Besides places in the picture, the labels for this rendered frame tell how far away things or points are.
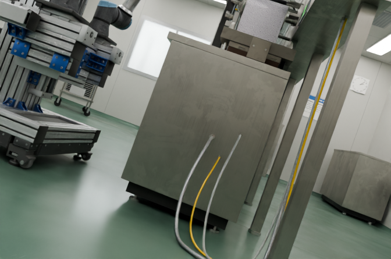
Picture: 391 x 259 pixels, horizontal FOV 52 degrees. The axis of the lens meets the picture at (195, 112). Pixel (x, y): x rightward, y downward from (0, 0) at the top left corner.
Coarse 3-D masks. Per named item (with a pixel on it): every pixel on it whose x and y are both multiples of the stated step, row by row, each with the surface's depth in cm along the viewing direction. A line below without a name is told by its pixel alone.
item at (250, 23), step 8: (248, 16) 233; (256, 16) 232; (240, 24) 233; (248, 24) 232; (256, 24) 232; (264, 24) 232; (272, 24) 231; (280, 24) 231; (248, 32) 232; (256, 32) 232; (264, 32) 231; (272, 32) 231; (272, 40) 231
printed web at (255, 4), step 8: (248, 0) 234; (256, 0) 234; (264, 0) 258; (248, 8) 233; (256, 8) 233; (264, 8) 232; (272, 8) 232; (280, 8) 232; (264, 16) 232; (272, 16) 232; (280, 16) 231
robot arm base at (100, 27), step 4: (92, 20) 261; (96, 20) 259; (100, 20) 259; (104, 20) 260; (92, 24) 258; (96, 24) 258; (100, 24) 258; (104, 24) 260; (108, 24) 263; (92, 28) 257; (96, 28) 257; (100, 28) 258; (104, 28) 260; (108, 28) 264; (100, 32) 258; (104, 32) 260; (108, 32) 264; (108, 36) 265
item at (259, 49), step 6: (252, 42) 210; (258, 42) 210; (264, 42) 209; (270, 42) 209; (252, 48) 210; (258, 48) 209; (264, 48) 209; (252, 54) 210; (258, 54) 209; (264, 54) 209; (258, 60) 209; (264, 60) 209
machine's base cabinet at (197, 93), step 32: (192, 64) 208; (224, 64) 206; (160, 96) 209; (192, 96) 207; (224, 96) 206; (256, 96) 204; (160, 128) 208; (192, 128) 206; (224, 128) 205; (256, 128) 203; (128, 160) 208; (160, 160) 206; (192, 160) 205; (224, 160) 204; (256, 160) 202; (160, 192) 206; (192, 192) 204; (224, 192) 203; (224, 224) 206
